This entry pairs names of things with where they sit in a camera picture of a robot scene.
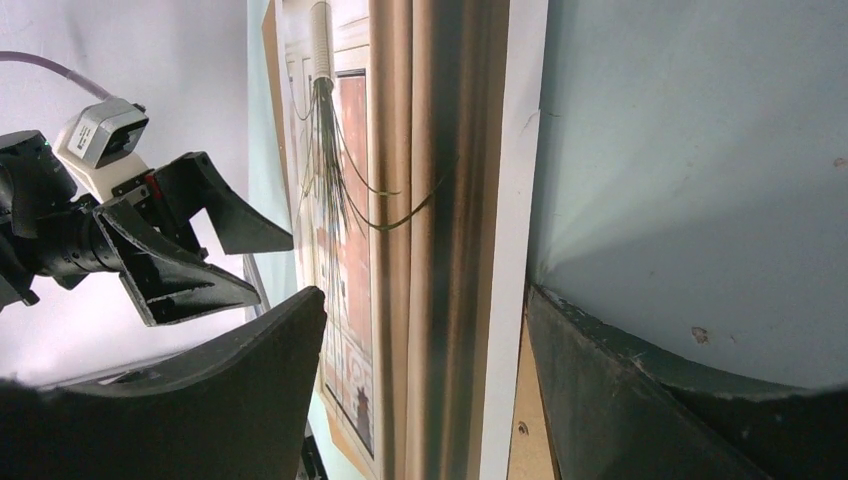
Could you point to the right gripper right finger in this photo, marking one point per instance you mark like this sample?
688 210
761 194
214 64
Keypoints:
619 407

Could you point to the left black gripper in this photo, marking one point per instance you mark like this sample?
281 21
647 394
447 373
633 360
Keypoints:
48 230

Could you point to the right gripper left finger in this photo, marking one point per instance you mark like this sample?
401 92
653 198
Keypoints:
234 407

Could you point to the brown cardboard backing board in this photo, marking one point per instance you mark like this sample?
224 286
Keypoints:
530 424

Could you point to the photo print of window plant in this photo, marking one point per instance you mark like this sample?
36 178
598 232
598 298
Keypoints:
430 232

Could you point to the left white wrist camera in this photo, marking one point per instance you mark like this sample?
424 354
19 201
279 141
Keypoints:
97 146

